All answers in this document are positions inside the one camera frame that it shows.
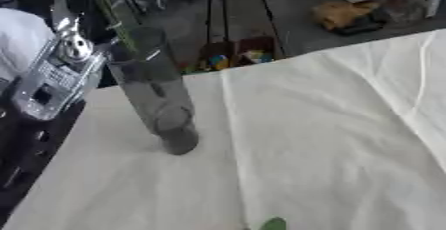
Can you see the black tripod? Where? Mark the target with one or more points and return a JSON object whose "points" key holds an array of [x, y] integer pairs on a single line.
{"points": [[267, 11]]}

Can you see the black flat bag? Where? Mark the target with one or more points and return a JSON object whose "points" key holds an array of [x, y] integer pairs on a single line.
{"points": [[363, 26]]}

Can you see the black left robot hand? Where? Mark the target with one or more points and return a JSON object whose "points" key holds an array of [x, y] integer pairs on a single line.
{"points": [[119, 58]]}

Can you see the tall clear glass vase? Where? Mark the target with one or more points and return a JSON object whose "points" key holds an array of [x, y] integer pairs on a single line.
{"points": [[157, 94]]}

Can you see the brown box with colourful toys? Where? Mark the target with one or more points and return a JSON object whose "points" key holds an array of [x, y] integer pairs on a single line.
{"points": [[238, 56]]}

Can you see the green flower stems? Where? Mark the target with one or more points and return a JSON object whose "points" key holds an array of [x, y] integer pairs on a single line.
{"points": [[114, 11]]}

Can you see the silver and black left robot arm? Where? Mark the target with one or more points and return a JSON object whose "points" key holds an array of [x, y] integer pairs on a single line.
{"points": [[51, 81]]}

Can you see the white fabric bundle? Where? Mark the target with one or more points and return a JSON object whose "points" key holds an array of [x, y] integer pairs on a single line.
{"points": [[20, 41]]}

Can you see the clear plastic bag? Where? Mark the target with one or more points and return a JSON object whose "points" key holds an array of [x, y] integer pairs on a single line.
{"points": [[402, 3]]}

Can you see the green leaf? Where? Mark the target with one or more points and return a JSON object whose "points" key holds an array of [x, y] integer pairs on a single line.
{"points": [[273, 224]]}

